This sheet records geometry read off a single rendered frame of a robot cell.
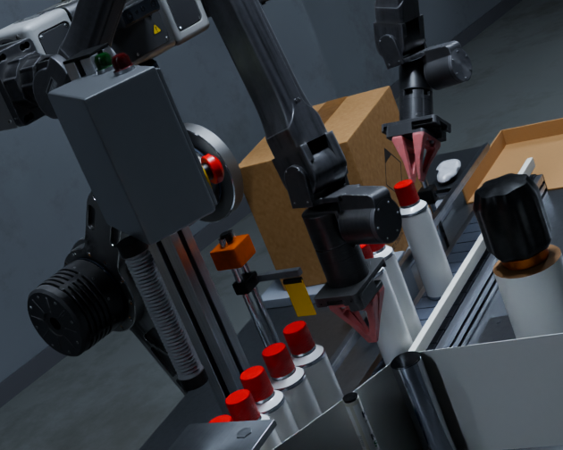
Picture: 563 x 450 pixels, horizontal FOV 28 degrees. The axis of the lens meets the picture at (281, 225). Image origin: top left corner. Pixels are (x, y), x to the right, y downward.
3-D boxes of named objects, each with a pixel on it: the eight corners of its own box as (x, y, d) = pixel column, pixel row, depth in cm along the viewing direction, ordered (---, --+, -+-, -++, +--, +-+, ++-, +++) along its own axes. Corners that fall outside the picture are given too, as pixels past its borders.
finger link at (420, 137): (424, 173, 180) (423, 119, 183) (384, 179, 184) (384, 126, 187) (442, 184, 186) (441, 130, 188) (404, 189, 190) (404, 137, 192)
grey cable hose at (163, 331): (199, 389, 140) (133, 245, 133) (177, 391, 142) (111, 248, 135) (213, 373, 143) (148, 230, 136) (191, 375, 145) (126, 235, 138)
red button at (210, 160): (198, 163, 133) (220, 153, 134) (187, 160, 136) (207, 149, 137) (210, 191, 134) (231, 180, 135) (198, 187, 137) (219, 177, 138)
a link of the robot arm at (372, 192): (322, 146, 147) (281, 167, 141) (390, 138, 139) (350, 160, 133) (344, 232, 149) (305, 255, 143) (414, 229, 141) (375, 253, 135)
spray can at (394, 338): (412, 370, 165) (365, 251, 159) (381, 373, 168) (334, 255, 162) (424, 351, 169) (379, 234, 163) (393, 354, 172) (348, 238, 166)
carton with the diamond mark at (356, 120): (395, 270, 208) (346, 141, 199) (283, 291, 219) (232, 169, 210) (432, 203, 233) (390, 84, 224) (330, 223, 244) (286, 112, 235)
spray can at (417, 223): (451, 298, 182) (412, 187, 175) (423, 302, 185) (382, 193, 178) (461, 282, 186) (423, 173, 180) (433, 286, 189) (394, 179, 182)
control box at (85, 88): (150, 247, 130) (82, 99, 124) (106, 226, 145) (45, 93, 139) (223, 208, 133) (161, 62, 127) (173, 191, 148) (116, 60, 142)
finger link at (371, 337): (407, 320, 152) (386, 261, 149) (389, 349, 146) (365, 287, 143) (365, 324, 156) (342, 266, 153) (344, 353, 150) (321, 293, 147)
